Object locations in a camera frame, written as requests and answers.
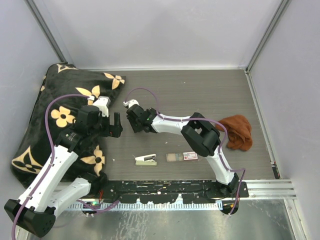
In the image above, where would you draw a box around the red white staple box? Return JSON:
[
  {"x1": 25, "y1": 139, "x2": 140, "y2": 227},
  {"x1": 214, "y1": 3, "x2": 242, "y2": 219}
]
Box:
[{"x1": 166, "y1": 151, "x2": 199, "y2": 162}]

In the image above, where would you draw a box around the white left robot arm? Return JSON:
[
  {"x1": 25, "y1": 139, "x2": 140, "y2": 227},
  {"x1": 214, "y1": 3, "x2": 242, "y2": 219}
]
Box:
[{"x1": 4, "y1": 96, "x2": 123, "y2": 240}]

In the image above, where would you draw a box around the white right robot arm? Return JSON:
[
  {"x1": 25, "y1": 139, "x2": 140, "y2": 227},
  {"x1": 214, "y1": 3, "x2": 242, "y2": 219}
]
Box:
[{"x1": 123, "y1": 99, "x2": 240, "y2": 197}]

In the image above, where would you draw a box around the black floral cushion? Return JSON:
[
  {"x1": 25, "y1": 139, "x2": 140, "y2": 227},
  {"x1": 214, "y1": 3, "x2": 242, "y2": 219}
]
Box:
[{"x1": 10, "y1": 62, "x2": 126, "y2": 188}]

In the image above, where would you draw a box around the orange brown cloth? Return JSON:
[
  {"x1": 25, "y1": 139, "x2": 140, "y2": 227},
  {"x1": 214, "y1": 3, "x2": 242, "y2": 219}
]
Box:
[{"x1": 218, "y1": 114, "x2": 253, "y2": 152}]

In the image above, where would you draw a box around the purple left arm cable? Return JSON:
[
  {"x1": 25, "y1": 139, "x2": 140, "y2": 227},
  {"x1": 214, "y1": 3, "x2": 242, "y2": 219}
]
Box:
[{"x1": 11, "y1": 93, "x2": 98, "y2": 240}]

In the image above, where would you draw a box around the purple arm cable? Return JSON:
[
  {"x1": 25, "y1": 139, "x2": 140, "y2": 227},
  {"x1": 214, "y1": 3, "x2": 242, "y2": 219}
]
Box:
[
  {"x1": 11, "y1": 93, "x2": 98, "y2": 240},
  {"x1": 125, "y1": 88, "x2": 247, "y2": 201}
]

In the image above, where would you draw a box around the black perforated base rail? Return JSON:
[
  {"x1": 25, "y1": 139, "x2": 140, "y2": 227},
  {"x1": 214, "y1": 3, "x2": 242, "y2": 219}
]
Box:
[{"x1": 70, "y1": 179, "x2": 236, "y2": 206}]

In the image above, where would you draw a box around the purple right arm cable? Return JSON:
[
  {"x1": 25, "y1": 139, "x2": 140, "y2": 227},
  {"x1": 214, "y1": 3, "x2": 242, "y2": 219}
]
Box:
[{"x1": 125, "y1": 88, "x2": 247, "y2": 201}]

